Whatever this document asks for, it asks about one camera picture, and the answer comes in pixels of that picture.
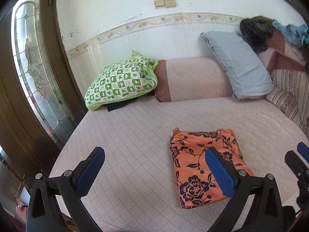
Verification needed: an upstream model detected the striped floral cushion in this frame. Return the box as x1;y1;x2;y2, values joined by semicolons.
265;69;309;136

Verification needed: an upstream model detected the light blue pillow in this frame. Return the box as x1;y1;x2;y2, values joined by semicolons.
201;30;274;100

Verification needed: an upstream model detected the black cloth under pillow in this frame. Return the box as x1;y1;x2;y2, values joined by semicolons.
104;91;155;112

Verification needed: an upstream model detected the blue crumpled cloth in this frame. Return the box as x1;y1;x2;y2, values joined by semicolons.
272;21;308;48

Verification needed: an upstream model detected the beige wall switch plate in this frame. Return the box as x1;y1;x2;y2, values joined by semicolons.
154;0;177;9

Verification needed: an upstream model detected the green white patterned pillow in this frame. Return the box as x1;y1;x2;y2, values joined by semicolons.
84;51;159;111

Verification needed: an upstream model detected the pink bolster cushion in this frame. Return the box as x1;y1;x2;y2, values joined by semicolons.
154;57;232;102

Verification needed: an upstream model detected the dark furry garment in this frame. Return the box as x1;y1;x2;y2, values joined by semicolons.
239;16;275;53

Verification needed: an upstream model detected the dark wooden glass door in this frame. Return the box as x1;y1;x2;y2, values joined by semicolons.
1;0;87;187

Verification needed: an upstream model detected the orange floral garment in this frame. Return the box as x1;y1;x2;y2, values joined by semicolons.
170;128;254;209

